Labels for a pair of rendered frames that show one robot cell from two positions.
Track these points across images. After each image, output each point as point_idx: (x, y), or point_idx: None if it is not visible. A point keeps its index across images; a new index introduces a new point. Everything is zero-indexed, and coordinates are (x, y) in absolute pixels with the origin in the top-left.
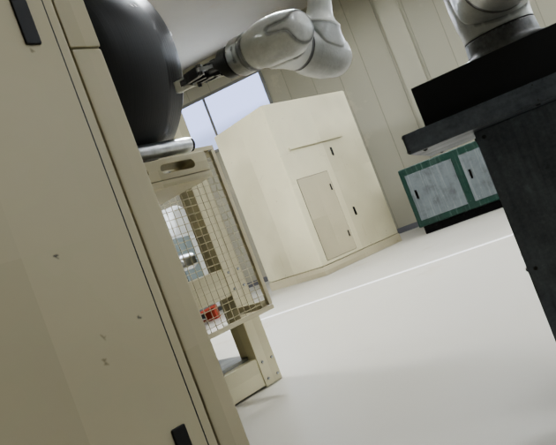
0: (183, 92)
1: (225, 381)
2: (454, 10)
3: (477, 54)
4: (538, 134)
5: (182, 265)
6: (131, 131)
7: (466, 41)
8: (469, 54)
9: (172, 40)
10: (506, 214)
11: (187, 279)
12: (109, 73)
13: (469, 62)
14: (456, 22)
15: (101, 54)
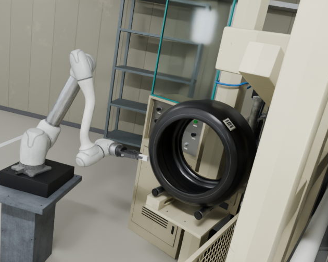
0: (150, 165)
1: (133, 191)
2: (47, 151)
3: (45, 165)
4: None
5: (136, 173)
6: (140, 152)
7: (45, 160)
8: (44, 165)
9: (149, 139)
10: (55, 206)
11: (136, 175)
12: (141, 142)
13: (59, 162)
14: (46, 155)
15: (142, 139)
